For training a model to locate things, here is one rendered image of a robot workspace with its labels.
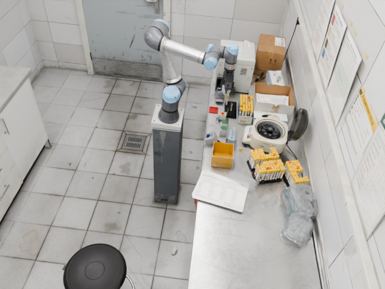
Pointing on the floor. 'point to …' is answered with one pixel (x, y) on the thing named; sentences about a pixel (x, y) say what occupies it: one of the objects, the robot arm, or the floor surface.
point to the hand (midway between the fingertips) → (225, 94)
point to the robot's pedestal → (167, 164)
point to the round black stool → (96, 268)
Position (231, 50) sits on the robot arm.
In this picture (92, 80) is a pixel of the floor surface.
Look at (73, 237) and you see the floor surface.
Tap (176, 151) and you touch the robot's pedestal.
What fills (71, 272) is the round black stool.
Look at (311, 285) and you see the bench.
